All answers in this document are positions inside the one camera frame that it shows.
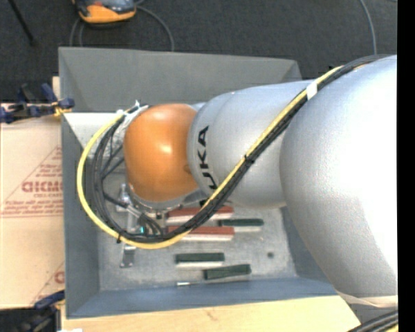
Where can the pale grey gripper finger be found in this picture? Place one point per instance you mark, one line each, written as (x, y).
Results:
(129, 256)

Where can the red-brown flat block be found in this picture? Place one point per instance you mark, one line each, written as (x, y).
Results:
(214, 231)
(180, 213)

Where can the grey metal bin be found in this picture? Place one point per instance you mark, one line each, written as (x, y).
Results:
(90, 192)

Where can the dark green flat block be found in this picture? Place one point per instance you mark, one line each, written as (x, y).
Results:
(198, 257)
(226, 272)
(242, 222)

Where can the brown cardboard board, red print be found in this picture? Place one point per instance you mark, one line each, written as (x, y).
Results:
(27, 171)

